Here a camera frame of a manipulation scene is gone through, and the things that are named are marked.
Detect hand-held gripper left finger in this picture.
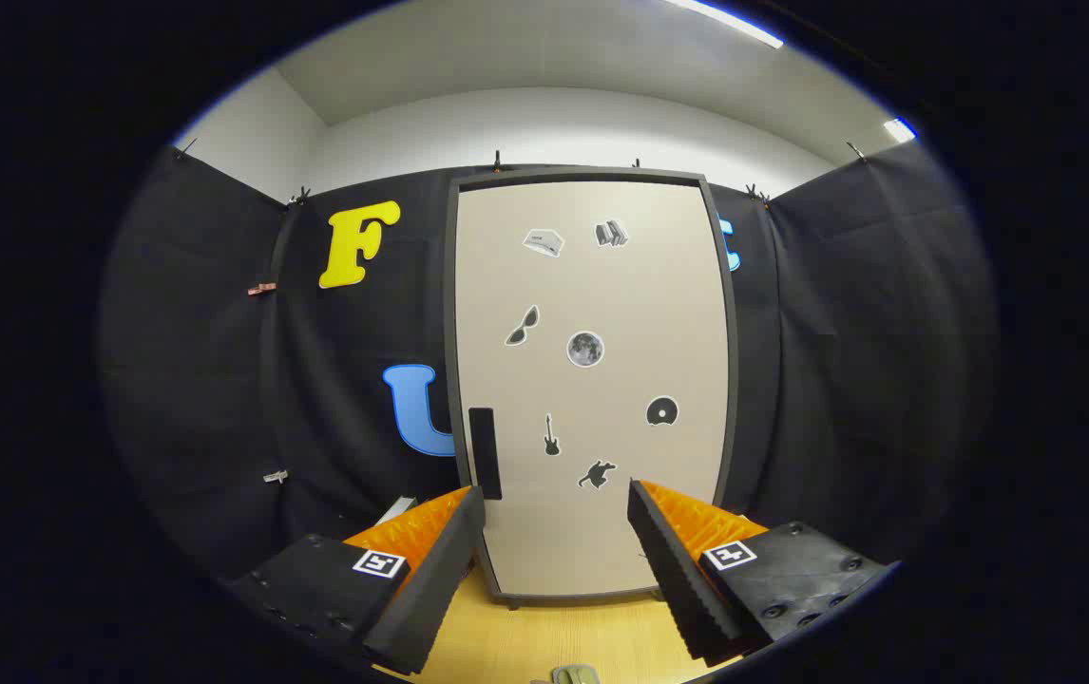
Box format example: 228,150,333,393
226,484,488,677

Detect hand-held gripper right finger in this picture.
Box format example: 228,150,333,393
627,478,897,666

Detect black door handle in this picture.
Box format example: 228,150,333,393
468,407,504,502

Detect beige cabinet door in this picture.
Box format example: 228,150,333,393
454,179,732,599

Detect black backdrop cloth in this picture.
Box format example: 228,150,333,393
98,142,997,609

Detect dark grey cabinet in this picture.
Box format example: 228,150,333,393
445,166,741,609

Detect long ceiling light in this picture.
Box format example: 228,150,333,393
666,0,785,49

